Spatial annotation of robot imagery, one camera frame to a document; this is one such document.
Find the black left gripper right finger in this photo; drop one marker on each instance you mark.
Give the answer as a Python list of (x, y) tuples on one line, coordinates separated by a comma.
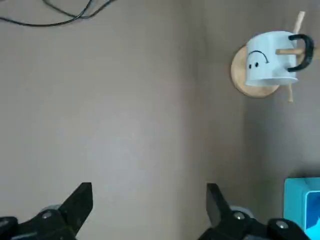
[(225, 221)]

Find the cyan plastic box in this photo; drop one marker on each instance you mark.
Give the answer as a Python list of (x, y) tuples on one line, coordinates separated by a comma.
[(293, 200)]

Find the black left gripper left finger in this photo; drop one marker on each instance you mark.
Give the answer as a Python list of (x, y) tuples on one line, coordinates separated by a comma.
[(67, 215)]

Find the wooden mug stand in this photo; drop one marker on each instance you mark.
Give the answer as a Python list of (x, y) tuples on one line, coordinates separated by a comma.
[(250, 90)]

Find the dark navy square rag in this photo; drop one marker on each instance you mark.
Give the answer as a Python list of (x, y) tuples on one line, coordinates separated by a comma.
[(313, 207)]

